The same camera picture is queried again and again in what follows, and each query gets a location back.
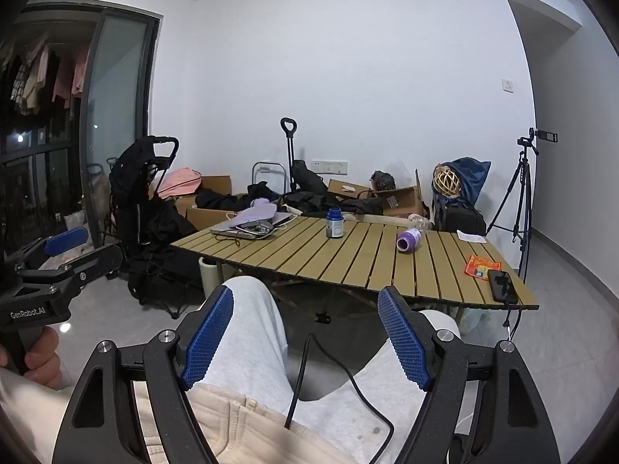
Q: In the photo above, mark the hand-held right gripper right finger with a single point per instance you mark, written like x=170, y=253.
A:
x=405, y=341

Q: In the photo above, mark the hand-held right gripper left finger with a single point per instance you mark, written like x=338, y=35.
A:
x=207, y=341

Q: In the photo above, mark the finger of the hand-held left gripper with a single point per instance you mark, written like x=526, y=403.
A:
x=99, y=261
x=65, y=241

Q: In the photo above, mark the purple bottle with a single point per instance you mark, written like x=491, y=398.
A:
x=410, y=240

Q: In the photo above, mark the person's left forearm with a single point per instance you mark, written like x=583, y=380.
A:
x=29, y=420

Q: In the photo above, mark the person's left hand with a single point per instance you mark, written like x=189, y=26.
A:
x=44, y=357

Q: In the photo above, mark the person's left leg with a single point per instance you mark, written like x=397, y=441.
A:
x=251, y=338

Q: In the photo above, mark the person's leg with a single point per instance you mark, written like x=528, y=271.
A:
x=382, y=411
x=251, y=338

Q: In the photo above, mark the black folding chair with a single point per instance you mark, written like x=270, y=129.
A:
x=159, y=280

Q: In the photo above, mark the white bin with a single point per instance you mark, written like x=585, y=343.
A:
x=210, y=274

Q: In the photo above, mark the person's right leg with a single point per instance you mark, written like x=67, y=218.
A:
x=382, y=411

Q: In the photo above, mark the black stroller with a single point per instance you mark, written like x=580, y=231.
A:
x=138, y=183

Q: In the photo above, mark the cream jacket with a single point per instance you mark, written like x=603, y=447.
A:
x=232, y=425

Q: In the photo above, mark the tan slatted folding table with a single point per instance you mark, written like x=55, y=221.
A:
x=367, y=261

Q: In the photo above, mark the orange packet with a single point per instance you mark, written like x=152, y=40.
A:
x=482, y=267

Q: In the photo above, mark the black phone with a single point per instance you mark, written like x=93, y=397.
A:
x=502, y=286

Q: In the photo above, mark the pink bag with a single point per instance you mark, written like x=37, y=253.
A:
x=180, y=181

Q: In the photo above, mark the grey laptop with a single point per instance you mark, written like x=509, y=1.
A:
x=242, y=231

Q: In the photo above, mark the cardboard box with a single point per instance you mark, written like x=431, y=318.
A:
x=404, y=200
x=208, y=217
x=346, y=187
x=218, y=184

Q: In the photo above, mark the clear plastic bottle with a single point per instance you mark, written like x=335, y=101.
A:
x=421, y=222

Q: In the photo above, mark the white tissue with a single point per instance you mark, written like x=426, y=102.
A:
x=471, y=238

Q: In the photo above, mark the glass sliding door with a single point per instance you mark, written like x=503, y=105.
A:
x=116, y=121

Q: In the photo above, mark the black bag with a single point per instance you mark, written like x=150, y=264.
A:
x=462, y=220

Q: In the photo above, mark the blue lid jar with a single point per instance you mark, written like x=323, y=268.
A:
x=334, y=225

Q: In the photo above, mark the purple cloth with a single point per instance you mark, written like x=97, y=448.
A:
x=255, y=211

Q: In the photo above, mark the pile of black clothes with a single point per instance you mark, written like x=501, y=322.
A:
x=227, y=198

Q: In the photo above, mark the rattan ball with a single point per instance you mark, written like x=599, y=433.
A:
x=448, y=181

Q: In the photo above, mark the row of hanging clothes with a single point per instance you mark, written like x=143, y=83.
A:
x=43, y=77

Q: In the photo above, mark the blue backpack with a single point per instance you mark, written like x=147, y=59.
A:
x=471, y=176

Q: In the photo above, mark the black tripod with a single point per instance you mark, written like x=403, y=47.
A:
x=522, y=188

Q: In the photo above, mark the white wall outlet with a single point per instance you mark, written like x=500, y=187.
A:
x=330, y=167

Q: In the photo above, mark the black phone mount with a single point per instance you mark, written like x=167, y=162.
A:
x=546, y=135

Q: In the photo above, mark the white wall switch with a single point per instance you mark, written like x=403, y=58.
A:
x=508, y=85

